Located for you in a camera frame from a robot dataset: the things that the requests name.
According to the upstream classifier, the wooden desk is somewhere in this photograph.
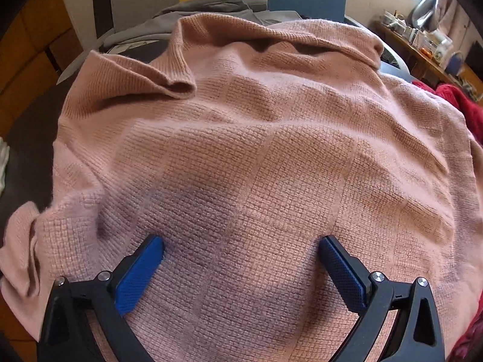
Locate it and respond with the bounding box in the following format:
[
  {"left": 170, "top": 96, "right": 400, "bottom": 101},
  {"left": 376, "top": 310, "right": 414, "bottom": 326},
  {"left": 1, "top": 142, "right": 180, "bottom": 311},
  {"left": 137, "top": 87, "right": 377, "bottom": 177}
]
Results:
[{"left": 373, "top": 19, "right": 483, "bottom": 102}]

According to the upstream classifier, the cluster of bottles and boxes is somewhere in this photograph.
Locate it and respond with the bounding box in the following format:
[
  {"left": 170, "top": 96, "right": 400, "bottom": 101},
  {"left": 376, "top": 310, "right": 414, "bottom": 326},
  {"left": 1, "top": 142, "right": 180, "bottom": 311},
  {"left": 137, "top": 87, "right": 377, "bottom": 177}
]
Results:
[{"left": 379, "top": 9, "right": 453, "bottom": 65}]

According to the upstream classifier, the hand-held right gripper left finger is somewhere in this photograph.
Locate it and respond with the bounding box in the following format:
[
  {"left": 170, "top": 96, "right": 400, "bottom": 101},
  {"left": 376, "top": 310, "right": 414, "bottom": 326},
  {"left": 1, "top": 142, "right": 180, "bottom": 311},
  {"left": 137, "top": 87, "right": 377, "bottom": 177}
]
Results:
[{"left": 38, "top": 234, "right": 165, "bottom": 362}]

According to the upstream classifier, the black monitor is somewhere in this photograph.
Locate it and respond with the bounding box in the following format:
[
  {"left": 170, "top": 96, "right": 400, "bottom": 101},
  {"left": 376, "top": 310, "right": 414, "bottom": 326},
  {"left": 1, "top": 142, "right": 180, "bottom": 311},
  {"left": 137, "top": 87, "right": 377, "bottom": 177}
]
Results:
[{"left": 466, "top": 41, "right": 483, "bottom": 73}]

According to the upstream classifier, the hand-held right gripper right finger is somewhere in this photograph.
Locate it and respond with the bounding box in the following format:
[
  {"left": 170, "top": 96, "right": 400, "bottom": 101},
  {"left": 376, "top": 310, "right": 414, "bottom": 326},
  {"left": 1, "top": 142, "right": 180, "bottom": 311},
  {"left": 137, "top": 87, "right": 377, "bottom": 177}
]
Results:
[{"left": 319, "top": 235, "right": 446, "bottom": 362}]

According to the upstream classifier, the beige printed curtain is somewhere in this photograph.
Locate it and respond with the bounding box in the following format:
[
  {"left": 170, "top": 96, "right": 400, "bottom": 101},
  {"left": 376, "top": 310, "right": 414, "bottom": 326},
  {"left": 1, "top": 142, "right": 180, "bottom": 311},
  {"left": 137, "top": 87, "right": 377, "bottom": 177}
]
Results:
[{"left": 409, "top": 0, "right": 476, "bottom": 42}]

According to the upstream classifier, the pink knit sweater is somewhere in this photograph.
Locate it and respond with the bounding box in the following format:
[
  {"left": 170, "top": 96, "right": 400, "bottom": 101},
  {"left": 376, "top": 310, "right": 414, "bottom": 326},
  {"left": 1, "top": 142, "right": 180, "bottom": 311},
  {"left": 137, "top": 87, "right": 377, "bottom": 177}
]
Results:
[{"left": 0, "top": 12, "right": 477, "bottom": 362}]

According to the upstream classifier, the blue chair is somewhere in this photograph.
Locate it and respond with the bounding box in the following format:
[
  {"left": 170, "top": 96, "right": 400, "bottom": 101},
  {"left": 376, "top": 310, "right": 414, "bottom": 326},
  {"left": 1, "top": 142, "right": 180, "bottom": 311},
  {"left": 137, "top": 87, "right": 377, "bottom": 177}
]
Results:
[{"left": 445, "top": 51, "right": 463, "bottom": 77}]

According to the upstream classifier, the red knit sweater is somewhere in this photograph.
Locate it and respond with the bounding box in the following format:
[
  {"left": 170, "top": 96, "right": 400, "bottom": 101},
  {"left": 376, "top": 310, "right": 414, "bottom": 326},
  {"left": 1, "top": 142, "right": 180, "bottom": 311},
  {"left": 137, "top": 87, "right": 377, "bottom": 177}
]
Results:
[{"left": 411, "top": 79, "right": 483, "bottom": 362}]

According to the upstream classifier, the grey garment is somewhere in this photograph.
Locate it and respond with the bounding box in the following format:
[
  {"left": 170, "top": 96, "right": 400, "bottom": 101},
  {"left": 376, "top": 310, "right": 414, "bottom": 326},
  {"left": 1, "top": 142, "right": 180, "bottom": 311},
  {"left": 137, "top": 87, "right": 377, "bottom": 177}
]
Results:
[{"left": 100, "top": 0, "right": 302, "bottom": 48}]

